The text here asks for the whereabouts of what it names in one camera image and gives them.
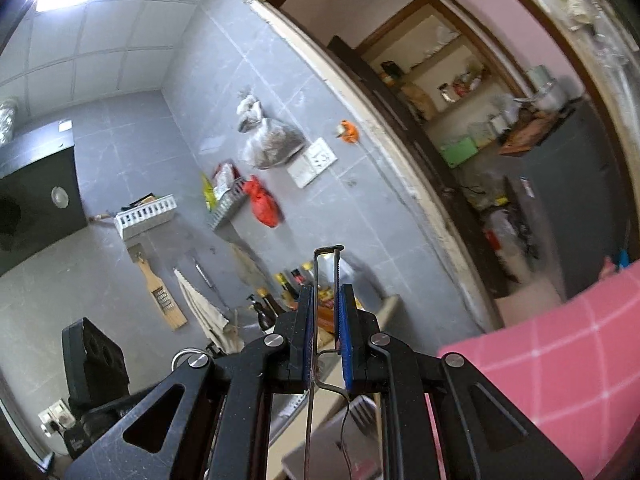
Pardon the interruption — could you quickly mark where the yellow packet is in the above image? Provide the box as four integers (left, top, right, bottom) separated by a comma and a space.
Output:
201, 172, 218, 211

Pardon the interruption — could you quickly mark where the wooden cutting board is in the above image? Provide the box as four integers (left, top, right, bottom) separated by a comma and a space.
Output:
499, 110, 576, 157

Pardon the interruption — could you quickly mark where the hanging metal tool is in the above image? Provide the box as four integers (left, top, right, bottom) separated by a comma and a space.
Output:
192, 257, 216, 289

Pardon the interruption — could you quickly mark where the black range hood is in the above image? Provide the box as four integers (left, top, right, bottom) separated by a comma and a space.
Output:
0, 122, 90, 277

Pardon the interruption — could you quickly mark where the cream door frame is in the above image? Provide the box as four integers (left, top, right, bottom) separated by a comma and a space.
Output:
247, 0, 640, 333

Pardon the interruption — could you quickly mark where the grey wall rack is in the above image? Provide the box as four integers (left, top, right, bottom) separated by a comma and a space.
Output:
207, 177, 251, 232

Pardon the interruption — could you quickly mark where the pink checked tablecloth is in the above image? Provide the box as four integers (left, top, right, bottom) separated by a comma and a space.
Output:
437, 259, 640, 480

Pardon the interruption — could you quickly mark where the metal faucet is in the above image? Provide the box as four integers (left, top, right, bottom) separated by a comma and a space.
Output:
172, 347, 201, 371

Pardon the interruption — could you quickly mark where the dark wooden door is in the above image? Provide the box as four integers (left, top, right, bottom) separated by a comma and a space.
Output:
327, 35, 501, 301

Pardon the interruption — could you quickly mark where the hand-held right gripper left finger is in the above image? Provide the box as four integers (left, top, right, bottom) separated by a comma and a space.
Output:
64, 284, 317, 480

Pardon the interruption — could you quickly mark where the wooden shelf unit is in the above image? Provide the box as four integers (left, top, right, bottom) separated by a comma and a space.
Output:
357, 0, 531, 161

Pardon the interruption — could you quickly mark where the metal fork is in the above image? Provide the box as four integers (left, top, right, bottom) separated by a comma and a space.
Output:
348, 396, 377, 437

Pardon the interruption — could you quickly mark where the grey refrigerator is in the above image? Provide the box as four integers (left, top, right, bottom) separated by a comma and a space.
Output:
502, 95, 631, 301

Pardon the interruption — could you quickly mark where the metal pot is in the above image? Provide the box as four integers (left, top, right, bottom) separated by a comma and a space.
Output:
530, 77, 571, 111

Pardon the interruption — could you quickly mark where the white plastic bag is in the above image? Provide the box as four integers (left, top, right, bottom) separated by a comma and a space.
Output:
482, 207, 531, 281

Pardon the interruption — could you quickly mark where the wooden grater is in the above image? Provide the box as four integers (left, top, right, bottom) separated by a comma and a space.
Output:
127, 242, 188, 331

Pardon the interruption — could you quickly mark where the clear plastic bag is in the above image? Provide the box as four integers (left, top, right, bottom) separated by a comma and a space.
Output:
590, 0, 640, 66

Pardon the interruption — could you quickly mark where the foil duct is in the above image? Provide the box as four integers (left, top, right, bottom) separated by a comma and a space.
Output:
0, 97, 20, 147

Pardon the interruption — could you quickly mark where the red plastic bag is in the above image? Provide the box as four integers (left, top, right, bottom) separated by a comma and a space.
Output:
244, 175, 283, 228

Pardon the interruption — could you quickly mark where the small hanging plastic bag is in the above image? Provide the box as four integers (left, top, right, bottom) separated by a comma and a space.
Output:
236, 91, 266, 133

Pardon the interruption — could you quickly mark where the beige towel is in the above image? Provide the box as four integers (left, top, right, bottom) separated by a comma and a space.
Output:
172, 267, 246, 356

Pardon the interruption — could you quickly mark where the white wall socket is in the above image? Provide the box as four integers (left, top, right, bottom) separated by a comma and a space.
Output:
286, 137, 337, 188
39, 399, 73, 436

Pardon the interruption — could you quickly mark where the white utensil holder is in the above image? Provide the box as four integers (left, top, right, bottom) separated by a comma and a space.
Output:
267, 391, 387, 480

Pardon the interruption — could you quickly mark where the plastic bag of dried goods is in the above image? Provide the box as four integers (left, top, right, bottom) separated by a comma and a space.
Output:
240, 119, 306, 170

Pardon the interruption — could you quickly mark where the white basket rack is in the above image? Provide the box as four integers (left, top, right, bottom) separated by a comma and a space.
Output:
114, 194, 178, 241

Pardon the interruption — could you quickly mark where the green box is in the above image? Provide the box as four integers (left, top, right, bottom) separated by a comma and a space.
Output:
440, 137, 483, 168

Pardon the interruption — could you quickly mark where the row of sauce bottles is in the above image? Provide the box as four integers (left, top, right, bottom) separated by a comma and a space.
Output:
247, 267, 361, 333

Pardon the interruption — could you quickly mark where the red and white packet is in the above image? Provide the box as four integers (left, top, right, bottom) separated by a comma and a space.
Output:
212, 160, 241, 198

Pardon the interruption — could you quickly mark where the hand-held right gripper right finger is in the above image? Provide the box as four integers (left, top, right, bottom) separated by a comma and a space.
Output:
336, 284, 584, 480

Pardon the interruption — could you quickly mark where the brown paper bag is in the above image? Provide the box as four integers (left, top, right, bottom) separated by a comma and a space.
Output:
400, 82, 436, 121

